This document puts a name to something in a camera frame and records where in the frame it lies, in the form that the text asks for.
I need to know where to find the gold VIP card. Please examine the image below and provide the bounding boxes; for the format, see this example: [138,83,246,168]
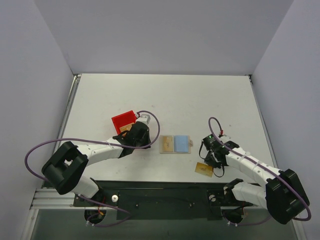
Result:
[161,135,174,153]
[194,162,213,178]

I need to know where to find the beige leather card holder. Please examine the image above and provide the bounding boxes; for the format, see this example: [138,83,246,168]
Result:
[159,135,193,154]

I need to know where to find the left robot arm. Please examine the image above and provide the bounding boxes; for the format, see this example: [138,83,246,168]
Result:
[41,121,151,206]

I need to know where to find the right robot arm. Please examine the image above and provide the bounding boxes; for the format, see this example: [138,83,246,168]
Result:
[200,134,310,224]

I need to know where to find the gold card in bin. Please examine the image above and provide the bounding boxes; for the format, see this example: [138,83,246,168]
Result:
[119,123,134,133]

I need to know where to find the red plastic bin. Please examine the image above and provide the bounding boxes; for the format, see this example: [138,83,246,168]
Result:
[111,110,137,134]

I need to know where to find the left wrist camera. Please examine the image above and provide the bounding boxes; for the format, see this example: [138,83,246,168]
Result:
[136,114,151,126]

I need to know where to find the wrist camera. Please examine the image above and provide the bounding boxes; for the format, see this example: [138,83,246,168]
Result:
[218,133,232,143]
[136,114,151,126]

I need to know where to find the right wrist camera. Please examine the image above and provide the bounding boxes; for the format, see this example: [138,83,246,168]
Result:
[218,133,232,143]

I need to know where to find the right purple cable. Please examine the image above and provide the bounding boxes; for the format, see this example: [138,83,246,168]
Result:
[208,116,312,227]

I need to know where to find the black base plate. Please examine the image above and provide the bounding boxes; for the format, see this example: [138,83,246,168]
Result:
[72,178,253,222]

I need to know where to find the aluminium frame rail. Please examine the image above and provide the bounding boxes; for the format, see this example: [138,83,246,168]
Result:
[30,188,75,210]

